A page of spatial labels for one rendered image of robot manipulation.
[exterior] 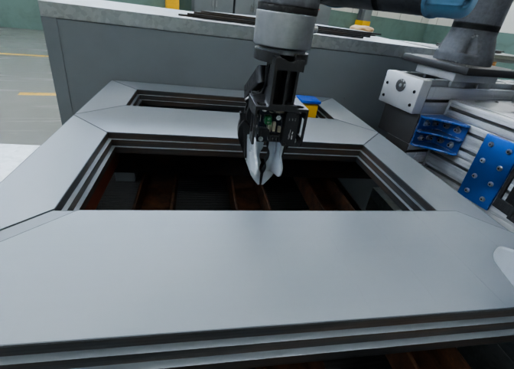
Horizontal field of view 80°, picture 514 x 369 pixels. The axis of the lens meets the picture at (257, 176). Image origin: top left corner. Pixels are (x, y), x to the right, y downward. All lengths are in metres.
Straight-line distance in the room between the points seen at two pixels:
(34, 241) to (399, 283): 0.41
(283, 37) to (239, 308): 0.30
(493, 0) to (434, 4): 0.63
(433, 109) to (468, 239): 0.53
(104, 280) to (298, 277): 0.20
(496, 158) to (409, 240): 0.52
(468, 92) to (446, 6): 0.66
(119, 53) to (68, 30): 0.15
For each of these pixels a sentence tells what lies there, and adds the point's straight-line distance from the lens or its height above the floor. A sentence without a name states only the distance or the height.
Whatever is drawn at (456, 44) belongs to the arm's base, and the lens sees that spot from 1.06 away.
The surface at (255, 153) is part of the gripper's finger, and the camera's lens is 0.46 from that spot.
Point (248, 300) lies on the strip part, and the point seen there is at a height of 0.85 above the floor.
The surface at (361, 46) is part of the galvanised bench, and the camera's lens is 1.21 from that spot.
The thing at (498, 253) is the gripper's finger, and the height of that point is 0.90.
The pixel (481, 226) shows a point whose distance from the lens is 0.59.
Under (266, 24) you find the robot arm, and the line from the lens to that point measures 0.40.
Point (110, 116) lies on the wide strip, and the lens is 0.77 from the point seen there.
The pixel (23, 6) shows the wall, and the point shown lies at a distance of 9.64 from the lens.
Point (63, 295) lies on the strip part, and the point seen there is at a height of 0.85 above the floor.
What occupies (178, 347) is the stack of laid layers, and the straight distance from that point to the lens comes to 0.31.
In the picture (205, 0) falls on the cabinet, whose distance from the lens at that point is 8.96.
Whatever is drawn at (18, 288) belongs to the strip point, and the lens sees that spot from 0.38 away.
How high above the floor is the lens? 1.11
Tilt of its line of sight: 29 degrees down
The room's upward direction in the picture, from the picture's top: 8 degrees clockwise
